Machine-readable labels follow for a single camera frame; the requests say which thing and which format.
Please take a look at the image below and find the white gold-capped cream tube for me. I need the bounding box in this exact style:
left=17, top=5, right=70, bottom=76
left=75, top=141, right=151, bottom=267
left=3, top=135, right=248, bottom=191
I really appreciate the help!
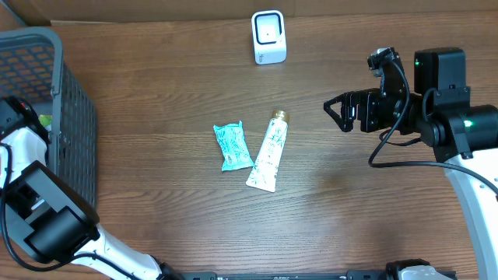
left=246, top=110, right=289, bottom=193

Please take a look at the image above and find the teal snack packet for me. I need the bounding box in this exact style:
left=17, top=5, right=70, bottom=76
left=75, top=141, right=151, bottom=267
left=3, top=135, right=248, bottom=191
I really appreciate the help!
left=213, top=121, right=254, bottom=172

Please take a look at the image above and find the green snack packet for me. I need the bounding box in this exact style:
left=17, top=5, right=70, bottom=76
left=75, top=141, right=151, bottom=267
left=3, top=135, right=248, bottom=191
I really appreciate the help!
left=38, top=114, right=53, bottom=130

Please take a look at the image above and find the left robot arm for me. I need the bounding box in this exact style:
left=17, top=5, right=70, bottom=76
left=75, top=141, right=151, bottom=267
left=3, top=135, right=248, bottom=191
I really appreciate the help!
left=1, top=96, right=181, bottom=279

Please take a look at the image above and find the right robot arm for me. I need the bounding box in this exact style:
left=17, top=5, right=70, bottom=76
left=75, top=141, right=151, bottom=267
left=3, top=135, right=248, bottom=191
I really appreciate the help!
left=324, top=47, right=497, bottom=279

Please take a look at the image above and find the white barcode scanner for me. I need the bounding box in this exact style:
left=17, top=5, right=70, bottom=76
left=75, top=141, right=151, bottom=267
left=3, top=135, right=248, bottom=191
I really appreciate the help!
left=251, top=9, right=287, bottom=65

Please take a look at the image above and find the grey plastic shopping basket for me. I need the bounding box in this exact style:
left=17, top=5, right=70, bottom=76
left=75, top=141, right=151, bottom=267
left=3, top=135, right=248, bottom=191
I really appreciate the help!
left=1, top=27, right=98, bottom=207

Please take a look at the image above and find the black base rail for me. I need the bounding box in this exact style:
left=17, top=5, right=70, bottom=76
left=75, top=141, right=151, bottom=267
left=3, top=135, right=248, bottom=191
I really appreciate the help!
left=170, top=270, right=458, bottom=280

